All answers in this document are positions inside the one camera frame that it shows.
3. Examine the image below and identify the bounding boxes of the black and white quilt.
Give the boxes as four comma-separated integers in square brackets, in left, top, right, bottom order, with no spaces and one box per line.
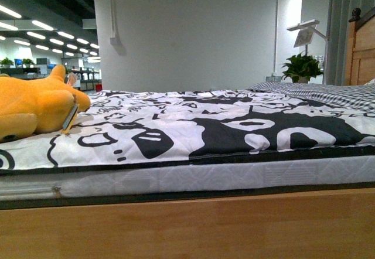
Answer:
[1,90,374,175]

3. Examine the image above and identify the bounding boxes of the white wall junction box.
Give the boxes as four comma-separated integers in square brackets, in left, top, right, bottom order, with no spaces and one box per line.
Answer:
[110,36,127,56]

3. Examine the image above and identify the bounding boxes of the white mattress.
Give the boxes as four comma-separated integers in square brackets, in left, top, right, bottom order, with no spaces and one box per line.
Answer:
[1,155,374,200]

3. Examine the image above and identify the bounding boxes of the small picture card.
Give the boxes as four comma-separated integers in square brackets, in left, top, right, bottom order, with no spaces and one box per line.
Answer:
[294,28,314,47]

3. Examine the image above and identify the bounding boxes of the green potted plant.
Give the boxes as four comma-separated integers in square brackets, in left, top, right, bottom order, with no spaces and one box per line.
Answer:
[282,53,323,83]

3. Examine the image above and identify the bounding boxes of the white desk lamp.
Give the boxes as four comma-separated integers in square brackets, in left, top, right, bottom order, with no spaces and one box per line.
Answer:
[287,19,329,82]

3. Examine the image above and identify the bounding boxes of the orange plush toy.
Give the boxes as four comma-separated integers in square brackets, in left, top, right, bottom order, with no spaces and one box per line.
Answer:
[1,64,91,143]

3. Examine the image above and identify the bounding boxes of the checkered grey pillow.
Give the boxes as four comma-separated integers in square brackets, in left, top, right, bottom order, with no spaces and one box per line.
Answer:
[250,82,374,113]

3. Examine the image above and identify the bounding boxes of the wooden bed frame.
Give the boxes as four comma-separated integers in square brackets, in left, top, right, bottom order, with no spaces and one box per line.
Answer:
[1,9,374,258]

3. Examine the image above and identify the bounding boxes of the plush toy hang tag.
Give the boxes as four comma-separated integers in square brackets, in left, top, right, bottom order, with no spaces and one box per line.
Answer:
[62,104,79,134]

